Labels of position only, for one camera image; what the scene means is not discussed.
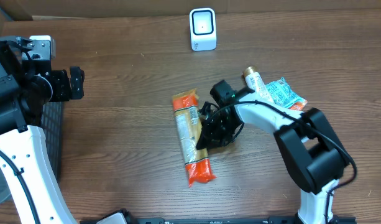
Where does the grey mesh plastic basket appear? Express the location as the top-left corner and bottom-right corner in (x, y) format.
(0, 99), (65, 208)

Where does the green wet wipes packet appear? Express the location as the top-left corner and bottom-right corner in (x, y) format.
(266, 77), (304, 109)

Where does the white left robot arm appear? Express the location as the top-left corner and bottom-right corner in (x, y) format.
(0, 41), (85, 223)

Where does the white tube with gold cap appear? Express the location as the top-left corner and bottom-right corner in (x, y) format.
(242, 66), (273, 103)

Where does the orange spaghetti packet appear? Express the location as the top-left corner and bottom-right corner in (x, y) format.
(172, 89), (216, 187)

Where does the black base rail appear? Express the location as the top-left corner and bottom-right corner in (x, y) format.
(80, 208), (357, 224)

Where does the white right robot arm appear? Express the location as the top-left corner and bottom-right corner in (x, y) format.
(196, 80), (357, 223)

